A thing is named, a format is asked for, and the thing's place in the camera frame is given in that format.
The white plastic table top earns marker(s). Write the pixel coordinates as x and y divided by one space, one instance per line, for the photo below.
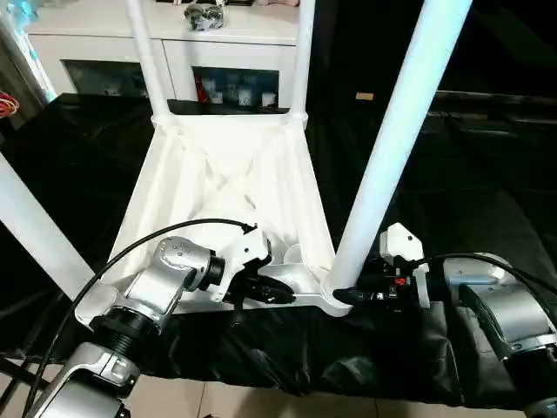
226 174

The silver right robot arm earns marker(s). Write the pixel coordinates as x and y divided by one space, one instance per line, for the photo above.
513 322

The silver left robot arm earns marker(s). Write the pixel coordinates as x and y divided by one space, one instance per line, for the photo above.
157 287

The black work mat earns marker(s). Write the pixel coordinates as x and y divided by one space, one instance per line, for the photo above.
470 200

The small yellow tag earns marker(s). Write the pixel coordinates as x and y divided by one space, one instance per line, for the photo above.
365 96

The white cabinet with glass doors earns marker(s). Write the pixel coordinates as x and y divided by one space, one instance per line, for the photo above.
165 43

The shiny ornament on cabinet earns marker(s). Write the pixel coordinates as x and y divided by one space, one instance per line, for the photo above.
205 16

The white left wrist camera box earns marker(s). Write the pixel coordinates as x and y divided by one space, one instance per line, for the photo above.
251 252

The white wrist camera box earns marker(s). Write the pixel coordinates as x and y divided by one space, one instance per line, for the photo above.
251 252
400 244

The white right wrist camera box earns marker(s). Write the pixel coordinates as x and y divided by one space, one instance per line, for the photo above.
400 244

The black metal stand frame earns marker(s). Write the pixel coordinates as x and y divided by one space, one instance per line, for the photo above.
17 387

